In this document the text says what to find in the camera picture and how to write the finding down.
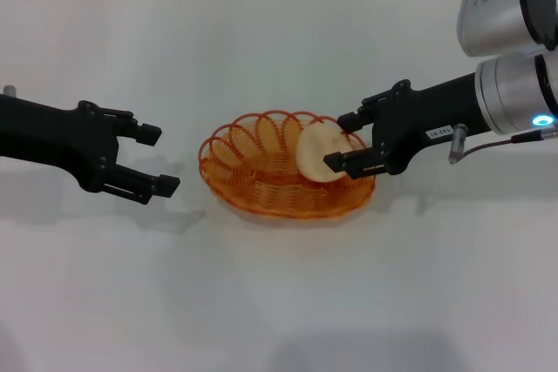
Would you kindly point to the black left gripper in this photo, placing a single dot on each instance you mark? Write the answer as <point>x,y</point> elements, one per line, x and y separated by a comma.
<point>56,141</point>

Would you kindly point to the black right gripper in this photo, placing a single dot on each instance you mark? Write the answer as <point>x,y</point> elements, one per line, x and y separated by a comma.
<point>418,119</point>

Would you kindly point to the pale round bread bun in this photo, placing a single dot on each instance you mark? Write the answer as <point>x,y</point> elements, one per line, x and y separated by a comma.
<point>316,150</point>

